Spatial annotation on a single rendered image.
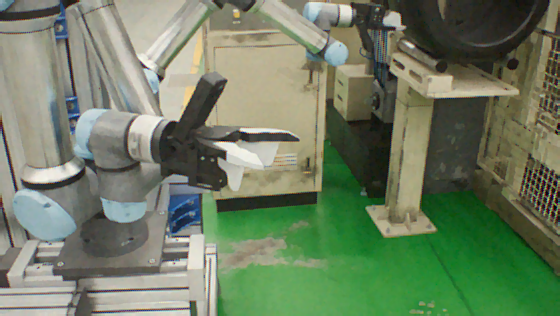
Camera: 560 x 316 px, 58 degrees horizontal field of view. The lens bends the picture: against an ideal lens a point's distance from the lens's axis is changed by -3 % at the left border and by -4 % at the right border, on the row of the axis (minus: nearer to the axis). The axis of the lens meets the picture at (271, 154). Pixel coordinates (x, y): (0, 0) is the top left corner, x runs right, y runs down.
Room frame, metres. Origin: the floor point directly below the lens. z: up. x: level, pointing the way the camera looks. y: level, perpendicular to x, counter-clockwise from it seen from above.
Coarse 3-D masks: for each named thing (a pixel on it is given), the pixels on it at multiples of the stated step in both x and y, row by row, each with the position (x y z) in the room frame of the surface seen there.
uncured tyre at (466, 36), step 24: (408, 0) 1.74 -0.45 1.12; (432, 0) 1.70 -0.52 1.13; (504, 0) 2.02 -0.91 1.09; (528, 0) 1.92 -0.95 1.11; (408, 24) 1.78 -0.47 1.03; (432, 24) 1.71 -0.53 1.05; (480, 24) 2.02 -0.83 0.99; (504, 24) 1.96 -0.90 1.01; (528, 24) 1.76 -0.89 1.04; (432, 48) 1.74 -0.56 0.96; (456, 48) 1.72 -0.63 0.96; (480, 48) 1.73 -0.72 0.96; (504, 48) 1.75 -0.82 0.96
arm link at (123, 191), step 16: (112, 176) 0.74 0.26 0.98; (128, 176) 0.75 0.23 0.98; (144, 176) 0.79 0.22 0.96; (160, 176) 0.83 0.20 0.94; (112, 192) 0.74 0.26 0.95; (128, 192) 0.75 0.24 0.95; (144, 192) 0.78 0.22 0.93; (112, 208) 0.74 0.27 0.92; (128, 208) 0.75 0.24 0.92; (144, 208) 0.77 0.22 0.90
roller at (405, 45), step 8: (400, 40) 2.05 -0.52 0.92; (408, 40) 2.02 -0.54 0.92; (400, 48) 2.03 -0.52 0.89; (408, 48) 1.95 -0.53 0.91; (416, 48) 1.90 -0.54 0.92; (416, 56) 1.88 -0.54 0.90; (424, 56) 1.82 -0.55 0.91; (432, 56) 1.78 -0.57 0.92; (432, 64) 1.74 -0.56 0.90; (440, 64) 1.71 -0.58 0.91; (440, 72) 1.72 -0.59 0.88
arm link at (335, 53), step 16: (224, 0) 1.54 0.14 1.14; (240, 0) 1.51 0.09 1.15; (256, 0) 1.51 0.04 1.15; (272, 0) 1.55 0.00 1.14; (272, 16) 1.54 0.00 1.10; (288, 16) 1.55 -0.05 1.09; (288, 32) 1.56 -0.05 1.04; (304, 32) 1.57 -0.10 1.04; (320, 32) 1.60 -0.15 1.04; (320, 48) 1.59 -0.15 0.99; (336, 48) 1.58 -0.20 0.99; (336, 64) 1.58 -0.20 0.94
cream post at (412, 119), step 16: (400, 80) 2.18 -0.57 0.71; (400, 96) 2.16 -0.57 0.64; (416, 96) 2.10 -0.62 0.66; (400, 112) 2.15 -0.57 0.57; (416, 112) 2.10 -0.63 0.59; (400, 128) 2.13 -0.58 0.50; (416, 128) 2.10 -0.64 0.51; (400, 144) 2.11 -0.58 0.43; (416, 144) 2.10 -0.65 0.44; (400, 160) 2.09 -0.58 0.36; (416, 160) 2.10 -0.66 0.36; (400, 176) 2.09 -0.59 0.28; (416, 176) 2.10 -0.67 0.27; (400, 192) 2.09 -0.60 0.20; (416, 192) 2.11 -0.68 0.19; (400, 208) 2.09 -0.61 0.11; (416, 208) 2.11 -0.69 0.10
